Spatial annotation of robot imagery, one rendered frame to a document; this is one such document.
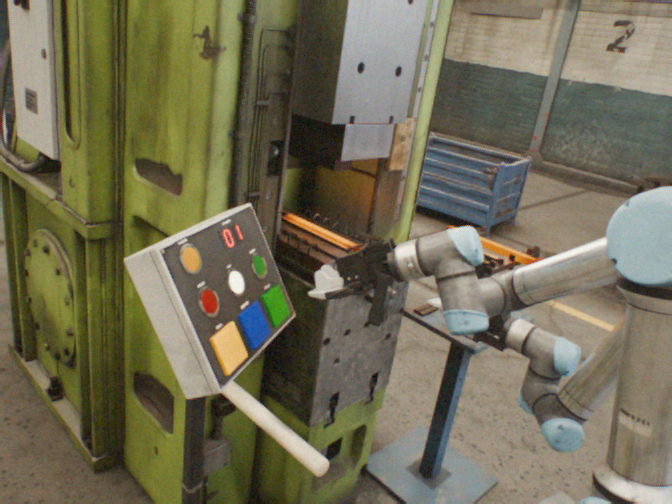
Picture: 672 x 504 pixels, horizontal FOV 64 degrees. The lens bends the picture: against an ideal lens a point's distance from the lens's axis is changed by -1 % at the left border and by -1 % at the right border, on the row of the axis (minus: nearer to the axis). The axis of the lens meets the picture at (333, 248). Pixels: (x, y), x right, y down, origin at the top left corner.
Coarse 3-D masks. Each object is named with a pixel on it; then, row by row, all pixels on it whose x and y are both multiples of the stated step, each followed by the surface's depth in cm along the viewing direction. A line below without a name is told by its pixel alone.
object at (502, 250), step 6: (450, 228) 189; (456, 228) 190; (480, 240) 181; (486, 240) 182; (486, 246) 180; (492, 246) 179; (498, 246) 178; (504, 246) 178; (498, 252) 178; (504, 252) 176; (510, 252) 175; (516, 252) 175; (516, 258) 173; (522, 258) 172; (528, 258) 171; (534, 258) 172; (540, 258) 170; (528, 264) 171
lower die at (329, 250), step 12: (300, 216) 183; (288, 228) 171; (300, 228) 172; (324, 228) 175; (312, 240) 164; (324, 240) 165; (288, 252) 162; (300, 252) 159; (312, 252) 158; (324, 252) 158; (336, 252) 158; (300, 264) 160; (312, 264) 156; (324, 264) 152
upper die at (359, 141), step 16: (304, 128) 149; (320, 128) 144; (336, 128) 141; (352, 128) 140; (368, 128) 145; (384, 128) 149; (304, 144) 150; (320, 144) 146; (336, 144) 141; (352, 144) 142; (368, 144) 147; (384, 144) 152; (352, 160) 145
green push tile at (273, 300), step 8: (272, 288) 119; (264, 296) 115; (272, 296) 118; (280, 296) 121; (264, 304) 115; (272, 304) 117; (280, 304) 120; (272, 312) 116; (280, 312) 119; (288, 312) 122; (272, 320) 116; (280, 320) 118
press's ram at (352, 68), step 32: (320, 0) 130; (352, 0) 125; (384, 0) 132; (416, 0) 140; (320, 32) 132; (352, 32) 128; (384, 32) 136; (416, 32) 145; (320, 64) 134; (352, 64) 132; (384, 64) 140; (416, 64) 149; (320, 96) 136; (352, 96) 136; (384, 96) 145
